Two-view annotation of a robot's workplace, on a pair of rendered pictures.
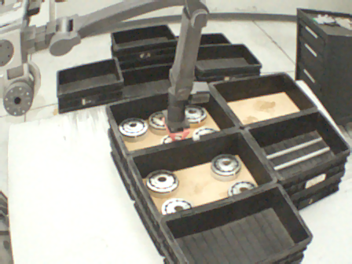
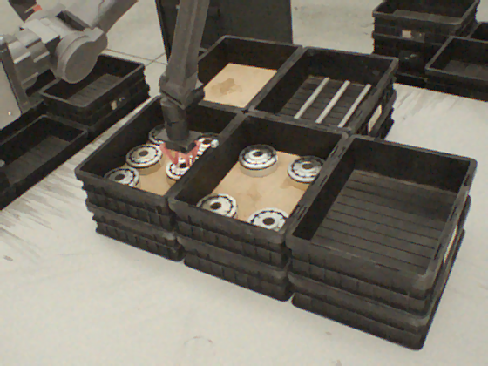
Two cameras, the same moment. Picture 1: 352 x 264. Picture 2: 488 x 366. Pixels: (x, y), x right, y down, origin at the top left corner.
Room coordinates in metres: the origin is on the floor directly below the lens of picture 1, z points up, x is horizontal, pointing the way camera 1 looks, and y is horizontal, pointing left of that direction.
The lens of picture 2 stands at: (0.25, 0.63, 1.82)
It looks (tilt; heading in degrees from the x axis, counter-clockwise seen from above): 37 degrees down; 329
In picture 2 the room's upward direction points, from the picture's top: 11 degrees counter-clockwise
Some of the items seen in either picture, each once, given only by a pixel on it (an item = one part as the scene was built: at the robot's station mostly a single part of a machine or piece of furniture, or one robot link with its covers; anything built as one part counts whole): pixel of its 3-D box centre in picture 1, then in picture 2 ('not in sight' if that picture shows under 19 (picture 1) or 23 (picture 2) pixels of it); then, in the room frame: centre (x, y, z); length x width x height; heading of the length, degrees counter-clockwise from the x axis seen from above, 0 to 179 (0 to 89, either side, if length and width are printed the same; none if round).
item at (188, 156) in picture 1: (203, 185); (263, 185); (1.14, -0.08, 0.87); 0.40 x 0.30 x 0.11; 110
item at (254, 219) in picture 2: (178, 210); (268, 223); (1.04, -0.01, 0.86); 0.10 x 0.10 x 0.01
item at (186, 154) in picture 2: (176, 133); (185, 152); (1.35, 0.00, 0.91); 0.07 x 0.07 x 0.09; 18
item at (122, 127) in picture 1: (133, 126); (120, 179); (1.45, 0.15, 0.86); 0.10 x 0.10 x 0.01
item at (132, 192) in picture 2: (170, 118); (161, 144); (1.43, 0.02, 0.92); 0.40 x 0.30 x 0.02; 110
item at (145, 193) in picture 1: (204, 173); (261, 169); (1.14, -0.08, 0.92); 0.40 x 0.30 x 0.02; 110
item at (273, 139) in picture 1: (300, 153); (326, 102); (1.28, -0.46, 0.87); 0.40 x 0.30 x 0.11; 110
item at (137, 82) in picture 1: (155, 103); (43, 177); (2.41, 0.11, 0.31); 0.40 x 0.30 x 0.34; 105
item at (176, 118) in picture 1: (176, 112); (177, 129); (1.36, 0.00, 0.98); 0.10 x 0.07 x 0.07; 18
